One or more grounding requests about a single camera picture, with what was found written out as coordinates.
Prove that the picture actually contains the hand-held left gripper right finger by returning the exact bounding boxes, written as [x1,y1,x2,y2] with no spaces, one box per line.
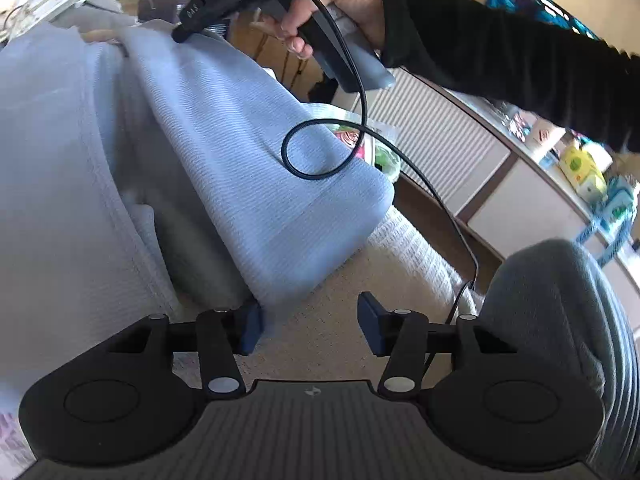
[357,291,522,401]

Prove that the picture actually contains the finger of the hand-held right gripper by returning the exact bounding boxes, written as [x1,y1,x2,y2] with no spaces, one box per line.
[171,0,257,44]

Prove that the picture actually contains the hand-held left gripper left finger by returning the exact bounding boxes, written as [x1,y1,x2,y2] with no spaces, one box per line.
[102,302,264,401]

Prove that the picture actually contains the light blue knit garment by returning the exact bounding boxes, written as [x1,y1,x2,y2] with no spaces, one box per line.
[0,10,397,392]

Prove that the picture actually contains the person's right forearm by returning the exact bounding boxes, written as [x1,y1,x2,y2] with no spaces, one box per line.
[377,0,640,154]

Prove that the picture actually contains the person's right hand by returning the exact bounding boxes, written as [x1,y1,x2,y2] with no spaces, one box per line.
[250,0,387,61]

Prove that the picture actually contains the dark space heater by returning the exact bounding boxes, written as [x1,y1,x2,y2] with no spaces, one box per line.
[136,0,232,27]

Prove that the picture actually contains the plastic bag with colourful contents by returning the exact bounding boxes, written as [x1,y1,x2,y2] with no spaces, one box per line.
[329,119,402,182]

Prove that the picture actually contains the person's grey trouser leg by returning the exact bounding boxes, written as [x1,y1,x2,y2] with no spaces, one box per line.
[481,239,640,480]

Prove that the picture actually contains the white low cabinet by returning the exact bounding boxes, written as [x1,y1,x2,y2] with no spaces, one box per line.
[350,67,640,332]

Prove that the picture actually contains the yellow green box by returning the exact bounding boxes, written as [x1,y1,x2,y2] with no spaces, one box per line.
[559,144,608,202]

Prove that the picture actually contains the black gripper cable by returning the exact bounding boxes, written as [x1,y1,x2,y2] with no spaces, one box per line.
[280,0,482,327]

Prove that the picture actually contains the colourful wall poster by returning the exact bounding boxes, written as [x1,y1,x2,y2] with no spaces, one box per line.
[486,0,602,42]

